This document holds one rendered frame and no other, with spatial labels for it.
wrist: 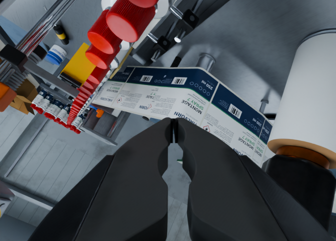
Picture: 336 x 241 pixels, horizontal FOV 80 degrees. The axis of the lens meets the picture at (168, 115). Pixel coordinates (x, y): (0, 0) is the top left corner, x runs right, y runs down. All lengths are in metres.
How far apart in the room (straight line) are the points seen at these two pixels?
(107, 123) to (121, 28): 0.49
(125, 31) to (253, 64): 0.34
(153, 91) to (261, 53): 0.25
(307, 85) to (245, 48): 0.16
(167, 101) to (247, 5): 0.24
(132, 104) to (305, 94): 0.37
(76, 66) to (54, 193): 4.45
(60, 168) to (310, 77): 4.52
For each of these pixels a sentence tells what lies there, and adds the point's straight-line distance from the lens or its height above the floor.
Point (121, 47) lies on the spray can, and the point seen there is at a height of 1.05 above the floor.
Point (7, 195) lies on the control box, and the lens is 0.37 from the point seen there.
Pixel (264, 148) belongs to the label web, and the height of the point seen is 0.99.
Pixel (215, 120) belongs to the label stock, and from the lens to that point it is 0.47.
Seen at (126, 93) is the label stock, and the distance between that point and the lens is 0.56.
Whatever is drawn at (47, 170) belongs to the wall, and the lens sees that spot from 4.69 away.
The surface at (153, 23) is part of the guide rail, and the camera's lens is 0.45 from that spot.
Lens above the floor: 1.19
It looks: 18 degrees down
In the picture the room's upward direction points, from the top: 153 degrees counter-clockwise
